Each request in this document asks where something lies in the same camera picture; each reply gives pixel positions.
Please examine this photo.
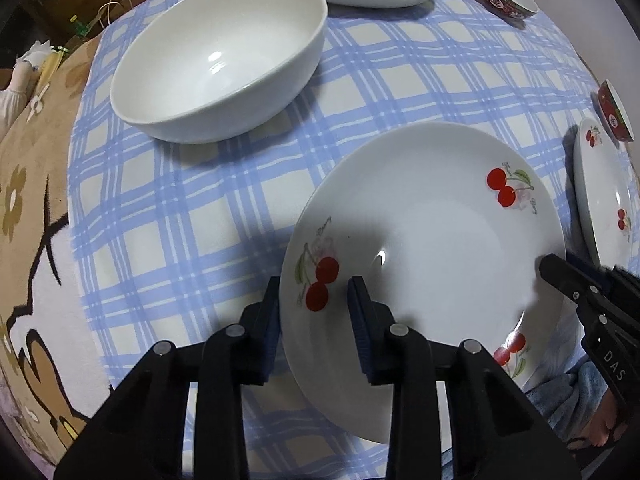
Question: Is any brown flower print blanket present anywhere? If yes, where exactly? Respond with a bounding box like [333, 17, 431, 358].
[0, 35, 118, 471]

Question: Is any large white bowl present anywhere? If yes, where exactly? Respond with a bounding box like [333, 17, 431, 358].
[109, 0, 329, 145]

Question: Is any blue checked cloth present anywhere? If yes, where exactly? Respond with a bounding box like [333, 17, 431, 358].
[67, 0, 640, 466]

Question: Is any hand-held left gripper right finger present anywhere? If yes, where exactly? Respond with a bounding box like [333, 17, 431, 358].
[347, 275, 583, 480]

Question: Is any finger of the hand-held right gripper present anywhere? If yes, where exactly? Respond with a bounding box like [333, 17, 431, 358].
[538, 253, 608, 318]
[566, 252, 621, 286]

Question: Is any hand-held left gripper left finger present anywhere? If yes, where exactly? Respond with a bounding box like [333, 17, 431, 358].
[54, 276, 283, 480]

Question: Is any cream plush toy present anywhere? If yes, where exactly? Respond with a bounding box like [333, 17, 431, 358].
[0, 65, 33, 133]

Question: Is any person's right hand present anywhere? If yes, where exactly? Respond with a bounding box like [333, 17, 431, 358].
[582, 392, 631, 448]

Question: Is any white fluffy plush toy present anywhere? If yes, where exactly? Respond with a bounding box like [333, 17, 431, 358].
[17, 40, 58, 71]

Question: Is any blue fleece clothing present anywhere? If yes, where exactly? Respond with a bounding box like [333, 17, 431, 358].
[527, 355, 616, 413]

